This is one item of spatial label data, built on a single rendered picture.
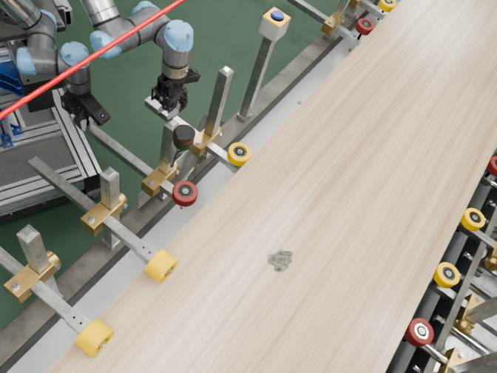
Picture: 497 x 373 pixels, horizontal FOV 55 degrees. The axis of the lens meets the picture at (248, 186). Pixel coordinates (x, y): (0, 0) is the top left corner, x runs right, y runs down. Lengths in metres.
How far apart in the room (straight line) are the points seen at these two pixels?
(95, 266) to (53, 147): 0.98
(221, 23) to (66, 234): 1.85
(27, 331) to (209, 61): 2.15
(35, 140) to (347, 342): 1.70
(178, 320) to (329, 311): 0.44
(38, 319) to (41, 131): 1.16
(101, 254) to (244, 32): 2.24
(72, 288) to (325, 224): 0.82
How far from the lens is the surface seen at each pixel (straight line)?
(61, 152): 2.44
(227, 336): 1.36
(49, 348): 1.64
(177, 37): 1.29
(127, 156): 1.63
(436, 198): 1.86
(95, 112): 1.59
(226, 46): 3.34
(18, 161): 2.44
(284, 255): 1.48
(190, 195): 1.51
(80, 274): 1.61
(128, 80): 3.02
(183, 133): 1.38
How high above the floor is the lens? 2.20
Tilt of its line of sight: 56 degrees down
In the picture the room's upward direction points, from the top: 23 degrees clockwise
